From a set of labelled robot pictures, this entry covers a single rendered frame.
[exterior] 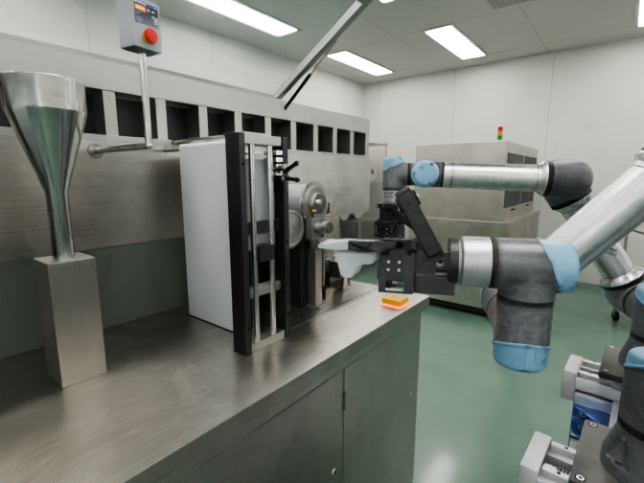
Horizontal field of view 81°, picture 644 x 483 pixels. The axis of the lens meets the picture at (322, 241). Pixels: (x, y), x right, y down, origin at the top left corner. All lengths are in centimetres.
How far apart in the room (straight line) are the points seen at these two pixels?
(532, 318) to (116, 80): 117
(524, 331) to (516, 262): 10
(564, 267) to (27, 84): 94
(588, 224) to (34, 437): 99
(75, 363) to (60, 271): 20
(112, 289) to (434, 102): 535
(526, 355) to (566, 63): 520
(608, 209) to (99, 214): 117
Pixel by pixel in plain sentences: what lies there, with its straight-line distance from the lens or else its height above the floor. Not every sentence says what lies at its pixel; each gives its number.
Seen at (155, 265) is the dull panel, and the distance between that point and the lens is 133.
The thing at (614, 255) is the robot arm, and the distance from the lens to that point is 140.
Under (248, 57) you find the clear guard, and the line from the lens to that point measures 146.
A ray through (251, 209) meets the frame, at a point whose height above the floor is 126.
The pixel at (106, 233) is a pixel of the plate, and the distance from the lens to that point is 125.
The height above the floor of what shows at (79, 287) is 111.
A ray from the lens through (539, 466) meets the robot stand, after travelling 98.
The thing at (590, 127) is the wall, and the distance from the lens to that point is 554.
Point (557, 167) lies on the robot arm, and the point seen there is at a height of 137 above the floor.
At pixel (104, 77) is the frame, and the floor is 161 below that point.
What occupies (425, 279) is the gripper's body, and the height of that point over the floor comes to 119.
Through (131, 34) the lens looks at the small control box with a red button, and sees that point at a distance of 98.
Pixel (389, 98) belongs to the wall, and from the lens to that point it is 638.
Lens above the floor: 134
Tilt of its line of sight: 10 degrees down
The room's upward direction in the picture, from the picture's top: straight up
